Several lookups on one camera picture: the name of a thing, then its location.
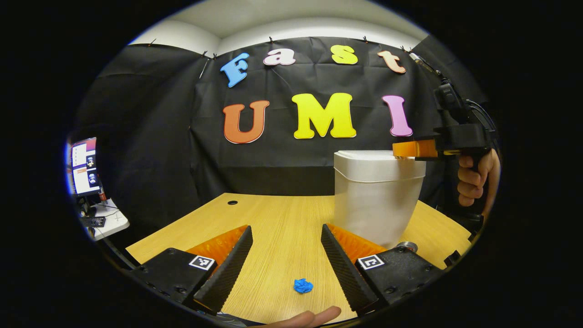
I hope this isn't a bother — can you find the wooden desktop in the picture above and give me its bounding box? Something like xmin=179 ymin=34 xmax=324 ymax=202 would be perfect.
xmin=126 ymin=193 xmax=472 ymax=325

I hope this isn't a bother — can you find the white desktop garbage bin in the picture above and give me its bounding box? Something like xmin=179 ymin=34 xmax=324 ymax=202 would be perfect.
xmin=334 ymin=150 xmax=427 ymax=250

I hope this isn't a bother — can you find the computer monitor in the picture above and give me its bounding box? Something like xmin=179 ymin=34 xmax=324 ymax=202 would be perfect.
xmin=68 ymin=138 xmax=102 ymax=197

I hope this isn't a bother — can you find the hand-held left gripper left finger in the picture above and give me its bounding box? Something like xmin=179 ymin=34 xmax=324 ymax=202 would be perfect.
xmin=130 ymin=225 xmax=254 ymax=315

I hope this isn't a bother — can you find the black backdrop cloth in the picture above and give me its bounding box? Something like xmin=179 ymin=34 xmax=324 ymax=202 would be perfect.
xmin=73 ymin=36 xmax=483 ymax=237

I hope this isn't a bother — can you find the white side table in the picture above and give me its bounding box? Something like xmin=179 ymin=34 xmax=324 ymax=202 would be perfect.
xmin=82 ymin=198 xmax=130 ymax=241

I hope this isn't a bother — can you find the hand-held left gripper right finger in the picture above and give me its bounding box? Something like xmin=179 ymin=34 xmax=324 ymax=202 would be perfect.
xmin=321 ymin=223 xmax=445 ymax=317

